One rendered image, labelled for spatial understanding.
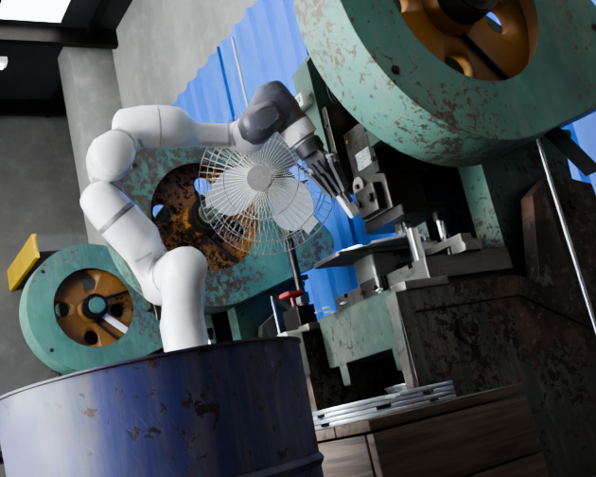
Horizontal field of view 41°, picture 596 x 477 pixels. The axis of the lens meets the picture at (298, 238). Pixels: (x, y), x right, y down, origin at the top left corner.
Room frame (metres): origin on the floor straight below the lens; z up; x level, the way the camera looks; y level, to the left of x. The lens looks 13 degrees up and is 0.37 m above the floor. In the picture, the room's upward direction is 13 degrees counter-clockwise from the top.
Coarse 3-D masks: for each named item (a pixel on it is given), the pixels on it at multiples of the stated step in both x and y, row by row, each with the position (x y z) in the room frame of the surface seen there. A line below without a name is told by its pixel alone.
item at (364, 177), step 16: (352, 144) 2.29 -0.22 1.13; (352, 160) 2.31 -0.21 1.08; (368, 160) 2.25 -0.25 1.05; (368, 176) 2.26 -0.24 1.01; (384, 176) 2.20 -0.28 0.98; (400, 176) 2.23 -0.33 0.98; (416, 176) 2.26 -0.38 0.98; (368, 192) 2.23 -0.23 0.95; (384, 192) 2.22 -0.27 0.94; (400, 192) 2.22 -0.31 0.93; (416, 192) 2.25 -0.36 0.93; (368, 208) 2.25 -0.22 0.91; (384, 208) 2.22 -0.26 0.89
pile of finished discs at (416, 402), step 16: (432, 384) 1.50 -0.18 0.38; (448, 384) 1.55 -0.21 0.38; (368, 400) 1.47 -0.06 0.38; (384, 400) 1.47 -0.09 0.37; (400, 400) 1.47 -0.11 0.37; (416, 400) 1.48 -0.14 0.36; (320, 416) 1.69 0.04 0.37; (336, 416) 1.50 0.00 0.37; (352, 416) 1.49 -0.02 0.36; (368, 416) 1.47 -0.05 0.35
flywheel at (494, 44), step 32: (416, 0) 1.92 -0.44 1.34; (448, 0) 1.87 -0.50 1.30; (480, 0) 1.87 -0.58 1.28; (512, 0) 2.11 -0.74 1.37; (416, 32) 1.90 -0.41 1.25; (448, 32) 1.95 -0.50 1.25; (480, 32) 2.02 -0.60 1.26; (512, 32) 2.09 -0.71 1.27; (480, 64) 2.00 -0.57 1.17; (512, 64) 2.07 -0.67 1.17
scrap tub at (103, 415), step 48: (288, 336) 1.04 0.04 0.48; (48, 384) 0.92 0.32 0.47; (96, 384) 0.91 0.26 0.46; (144, 384) 0.91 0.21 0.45; (192, 384) 0.93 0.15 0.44; (240, 384) 0.96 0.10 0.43; (288, 384) 1.03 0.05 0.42; (0, 432) 1.01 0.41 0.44; (48, 432) 0.93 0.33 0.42; (96, 432) 0.91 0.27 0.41; (144, 432) 0.91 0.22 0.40; (192, 432) 0.93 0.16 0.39; (240, 432) 0.95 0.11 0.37; (288, 432) 1.01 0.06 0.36
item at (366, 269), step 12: (348, 252) 2.11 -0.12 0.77; (360, 252) 2.13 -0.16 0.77; (372, 252) 2.15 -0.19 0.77; (384, 252) 2.19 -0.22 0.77; (396, 252) 2.24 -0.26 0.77; (324, 264) 2.17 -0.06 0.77; (336, 264) 2.21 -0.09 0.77; (348, 264) 2.26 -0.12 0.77; (360, 264) 2.22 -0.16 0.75; (372, 264) 2.18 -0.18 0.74; (384, 264) 2.19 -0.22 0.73; (360, 276) 2.23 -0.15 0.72; (372, 276) 2.19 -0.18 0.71; (360, 288) 2.24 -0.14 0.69; (372, 288) 2.18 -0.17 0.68; (384, 288) 2.18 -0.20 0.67
